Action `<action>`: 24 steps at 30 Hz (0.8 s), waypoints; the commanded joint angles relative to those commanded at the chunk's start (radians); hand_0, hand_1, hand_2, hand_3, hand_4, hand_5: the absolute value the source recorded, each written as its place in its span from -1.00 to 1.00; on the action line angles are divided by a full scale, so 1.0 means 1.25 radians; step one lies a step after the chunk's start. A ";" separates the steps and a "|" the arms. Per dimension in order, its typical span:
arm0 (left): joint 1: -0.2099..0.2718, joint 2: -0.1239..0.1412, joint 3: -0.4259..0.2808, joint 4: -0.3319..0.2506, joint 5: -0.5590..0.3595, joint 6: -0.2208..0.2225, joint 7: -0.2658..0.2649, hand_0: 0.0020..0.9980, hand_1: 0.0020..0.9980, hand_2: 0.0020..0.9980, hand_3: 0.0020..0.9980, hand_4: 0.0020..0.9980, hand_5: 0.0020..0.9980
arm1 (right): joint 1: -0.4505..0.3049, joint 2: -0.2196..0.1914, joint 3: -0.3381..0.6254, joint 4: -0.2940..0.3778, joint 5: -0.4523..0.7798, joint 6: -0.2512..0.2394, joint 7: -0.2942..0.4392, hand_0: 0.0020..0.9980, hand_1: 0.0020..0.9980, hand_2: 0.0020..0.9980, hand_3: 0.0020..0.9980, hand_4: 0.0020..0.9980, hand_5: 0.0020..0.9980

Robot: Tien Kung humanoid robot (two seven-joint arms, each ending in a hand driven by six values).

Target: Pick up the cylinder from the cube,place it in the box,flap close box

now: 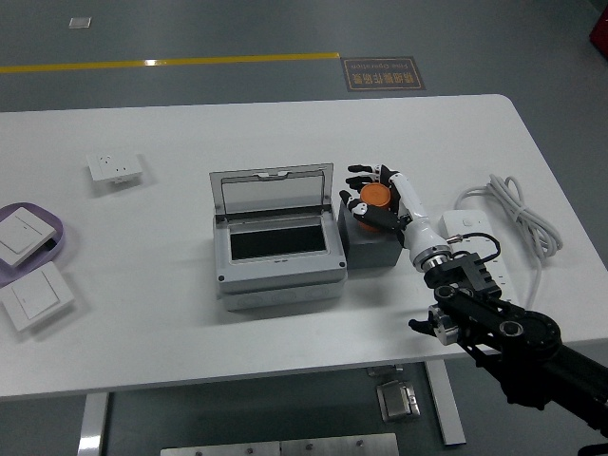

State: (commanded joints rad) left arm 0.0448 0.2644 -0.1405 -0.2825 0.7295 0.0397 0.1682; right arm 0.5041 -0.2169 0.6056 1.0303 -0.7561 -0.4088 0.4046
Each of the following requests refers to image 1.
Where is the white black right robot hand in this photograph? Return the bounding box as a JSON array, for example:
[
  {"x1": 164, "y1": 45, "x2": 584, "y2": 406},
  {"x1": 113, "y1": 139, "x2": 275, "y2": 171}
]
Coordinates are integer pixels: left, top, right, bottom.
[{"x1": 338, "y1": 162, "x2": 450, "y2": 265}]

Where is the orange cylinder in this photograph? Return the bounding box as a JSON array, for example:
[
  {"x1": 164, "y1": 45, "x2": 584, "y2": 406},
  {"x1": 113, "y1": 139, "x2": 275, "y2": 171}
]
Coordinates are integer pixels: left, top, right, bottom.
[{"x1": 358, "y1": 183, "x2": 393, "y2": 233}]

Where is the grey box with clear lid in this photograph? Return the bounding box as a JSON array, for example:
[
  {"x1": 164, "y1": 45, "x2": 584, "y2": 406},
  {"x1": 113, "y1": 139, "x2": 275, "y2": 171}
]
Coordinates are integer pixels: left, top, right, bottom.
[{"x1": 209, "y1": 162, "x2": 348, "y2": 313}]

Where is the grey cube with round hole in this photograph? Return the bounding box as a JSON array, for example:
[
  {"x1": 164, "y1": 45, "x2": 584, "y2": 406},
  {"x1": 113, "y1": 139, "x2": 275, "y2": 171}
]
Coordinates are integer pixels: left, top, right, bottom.
[{"x1": 337, "y1": 201, "x2": 403, "y2": 271}]

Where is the white power strip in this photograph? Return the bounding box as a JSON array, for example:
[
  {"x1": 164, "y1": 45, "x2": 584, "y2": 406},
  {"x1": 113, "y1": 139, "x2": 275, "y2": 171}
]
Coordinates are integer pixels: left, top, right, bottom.
[{"x1": 439, "y1": 211, "x2": 517, "y2": 295}]

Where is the brown floor sign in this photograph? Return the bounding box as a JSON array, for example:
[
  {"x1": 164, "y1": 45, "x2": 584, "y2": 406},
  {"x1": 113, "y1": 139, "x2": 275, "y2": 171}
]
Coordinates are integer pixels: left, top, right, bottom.
[{"x1": 340, "y1": 56, "x2": 427, "y2": 92}]

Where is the metal floor hatch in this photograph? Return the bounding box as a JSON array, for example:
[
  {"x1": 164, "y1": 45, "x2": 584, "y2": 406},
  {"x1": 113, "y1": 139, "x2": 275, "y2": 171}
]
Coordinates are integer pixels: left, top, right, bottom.
[{"x1": 375, "y1": 379, "x2": 423, "y2": 423}]

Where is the white table leg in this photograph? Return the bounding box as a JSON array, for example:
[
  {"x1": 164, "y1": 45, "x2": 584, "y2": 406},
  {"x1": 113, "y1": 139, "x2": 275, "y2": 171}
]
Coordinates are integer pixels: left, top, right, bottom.
[
  {"x1": 425, "y1": 359, "x2": 466, "y2": 447},
  {"x1": 76, "y1": 392, "x2": 110, "y2": 456}
]

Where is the red object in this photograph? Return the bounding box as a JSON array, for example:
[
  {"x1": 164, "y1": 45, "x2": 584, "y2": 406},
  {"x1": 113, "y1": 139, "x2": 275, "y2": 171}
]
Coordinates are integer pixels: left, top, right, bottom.
[{"x1": 587, "y1": 7, "x2": 608, "y2": 61}]

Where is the yellow floor tape line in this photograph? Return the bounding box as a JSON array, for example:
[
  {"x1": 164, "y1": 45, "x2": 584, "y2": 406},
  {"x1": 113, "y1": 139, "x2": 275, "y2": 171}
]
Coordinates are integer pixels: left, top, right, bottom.
[{"x1": 0, "y1": 51, "x2": 341, "y2": 75}]

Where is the purple tray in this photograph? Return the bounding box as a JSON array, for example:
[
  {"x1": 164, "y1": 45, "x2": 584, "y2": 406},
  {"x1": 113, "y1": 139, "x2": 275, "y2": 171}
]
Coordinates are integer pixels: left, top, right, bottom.
[{"x1": 0, "y1": 202, "x2": 67, "y2": 288}]

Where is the white power cord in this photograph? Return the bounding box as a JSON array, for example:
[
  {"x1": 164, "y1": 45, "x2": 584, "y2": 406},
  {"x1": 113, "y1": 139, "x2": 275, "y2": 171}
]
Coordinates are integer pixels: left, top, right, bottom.
[{"x1": 453, "y1": 174, "x2": 565, "y2": 310}]

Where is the white wall socket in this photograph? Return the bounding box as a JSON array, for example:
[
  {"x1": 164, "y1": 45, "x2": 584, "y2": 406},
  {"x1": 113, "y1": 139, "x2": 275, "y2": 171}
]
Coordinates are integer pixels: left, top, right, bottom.
[{"x1": 85, "y1": 151, "x2": 143, "y2": 184}]

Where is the white switch panel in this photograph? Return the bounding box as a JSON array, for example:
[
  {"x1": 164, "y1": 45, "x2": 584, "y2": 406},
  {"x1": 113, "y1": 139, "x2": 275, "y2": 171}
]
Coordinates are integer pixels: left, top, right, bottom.
[
  {"x1": 0, "y1": 207, "x2": 58, "y2": 268},
  {"x1": 0, "y1": 261, "x2": 76, "y2": 333}
]

